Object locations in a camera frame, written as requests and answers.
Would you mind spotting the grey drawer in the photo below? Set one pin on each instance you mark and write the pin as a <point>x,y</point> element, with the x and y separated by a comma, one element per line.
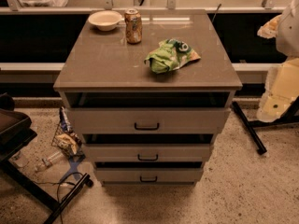
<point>147,120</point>
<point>159,153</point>
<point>108,176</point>

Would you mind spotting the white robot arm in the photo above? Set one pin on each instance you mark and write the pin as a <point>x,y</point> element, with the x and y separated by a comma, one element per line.
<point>282,81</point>

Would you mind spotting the grey drawer cabinet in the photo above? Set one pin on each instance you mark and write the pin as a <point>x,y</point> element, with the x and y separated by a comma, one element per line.
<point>104,71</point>

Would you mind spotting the green chip bag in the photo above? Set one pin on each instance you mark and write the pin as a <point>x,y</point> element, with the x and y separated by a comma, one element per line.
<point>171,55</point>

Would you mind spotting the orange soda can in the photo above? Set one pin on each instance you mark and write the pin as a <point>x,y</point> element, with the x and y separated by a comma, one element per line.
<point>133,23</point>

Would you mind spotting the white bowl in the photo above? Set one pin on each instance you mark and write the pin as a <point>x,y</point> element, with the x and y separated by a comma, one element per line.
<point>105,20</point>

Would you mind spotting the clear plastic bottle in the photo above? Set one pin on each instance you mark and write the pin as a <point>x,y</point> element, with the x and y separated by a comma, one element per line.
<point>49,161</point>

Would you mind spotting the black chair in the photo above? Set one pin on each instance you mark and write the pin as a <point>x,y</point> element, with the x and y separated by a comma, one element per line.
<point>15,128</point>

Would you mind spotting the black stand leg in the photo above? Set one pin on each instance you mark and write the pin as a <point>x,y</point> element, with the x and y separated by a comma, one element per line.
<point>56,206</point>

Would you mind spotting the black table frame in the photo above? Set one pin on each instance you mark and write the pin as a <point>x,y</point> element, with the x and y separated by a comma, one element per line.
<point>290,117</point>

